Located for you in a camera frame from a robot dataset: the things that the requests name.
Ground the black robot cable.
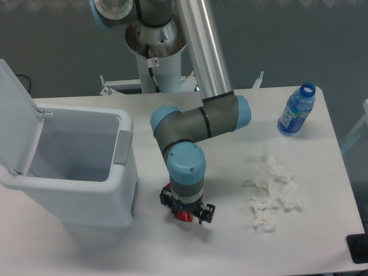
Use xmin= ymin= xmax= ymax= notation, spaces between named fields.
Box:
xmin=145 ymin=44 xmax=162 ymax=94

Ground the white metal base frame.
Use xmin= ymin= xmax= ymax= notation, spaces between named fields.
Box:
xmin=99 ymin=71 xmax=265 ymax=96

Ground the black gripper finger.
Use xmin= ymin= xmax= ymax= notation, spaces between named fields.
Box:
xmin=197 ymin=204 xmax=215 ymax=225
xmin=159 ymin=186 xmax=173 ymax=208

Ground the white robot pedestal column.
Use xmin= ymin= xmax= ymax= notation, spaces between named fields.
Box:
xmin=125 ymin=16 xmax=186 ymax=94

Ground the blue plastic drink bottle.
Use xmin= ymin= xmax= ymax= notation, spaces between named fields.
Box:
xmin=277 ymin=82 xmax=316 ymax=136

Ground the black device at table corner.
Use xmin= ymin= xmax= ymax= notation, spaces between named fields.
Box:
xmin=346 ymin=233 xmax=367 ymax=264

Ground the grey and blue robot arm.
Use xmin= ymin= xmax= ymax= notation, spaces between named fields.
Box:
xmin=90 ymin=1 xmax=251 ymax=223

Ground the crumpled white tissue pile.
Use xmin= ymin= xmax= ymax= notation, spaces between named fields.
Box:
xmin=243 ymin=151 xmax=304 ymax=235

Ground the white chair frame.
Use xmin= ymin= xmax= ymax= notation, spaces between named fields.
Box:
xmin=340 ymin=99 xmax=367 ymax=155

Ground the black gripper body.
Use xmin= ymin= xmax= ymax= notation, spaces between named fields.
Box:
xmin=171 ymin=191 xmax=202 ymax=217

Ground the white trash bin with lid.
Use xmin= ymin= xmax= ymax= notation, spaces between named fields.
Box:
xmin=1 ymin=61 xmax=137 ymax=227

